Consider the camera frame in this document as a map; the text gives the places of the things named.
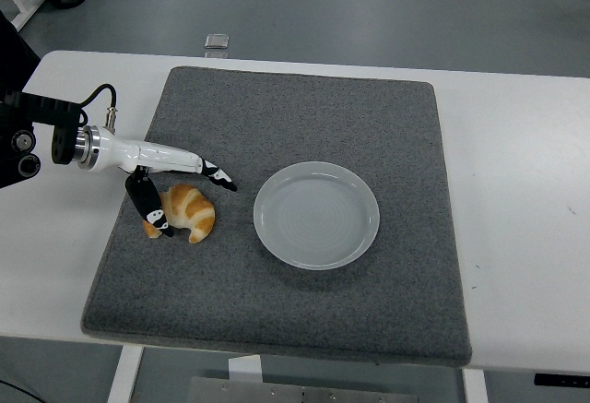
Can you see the white table leg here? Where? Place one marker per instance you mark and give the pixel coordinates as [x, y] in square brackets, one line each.
[124, 375]
[245, 368]
[475, 387]

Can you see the golden croissant bread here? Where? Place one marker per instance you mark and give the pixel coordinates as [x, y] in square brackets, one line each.
[193, 211]

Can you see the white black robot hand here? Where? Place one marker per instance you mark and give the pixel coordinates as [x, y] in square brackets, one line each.
[152, 154]

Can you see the grey felt mat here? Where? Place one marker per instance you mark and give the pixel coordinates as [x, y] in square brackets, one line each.
[276, 315]

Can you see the round grey plate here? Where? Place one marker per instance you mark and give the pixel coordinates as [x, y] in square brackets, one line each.
[316, 216]

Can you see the black table control panel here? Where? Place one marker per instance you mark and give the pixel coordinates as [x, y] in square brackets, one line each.
[562, 380]

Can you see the black bulky object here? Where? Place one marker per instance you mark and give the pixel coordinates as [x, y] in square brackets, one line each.
[14, 57]

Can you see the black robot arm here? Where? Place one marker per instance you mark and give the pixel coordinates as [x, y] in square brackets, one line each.
[27, 145]

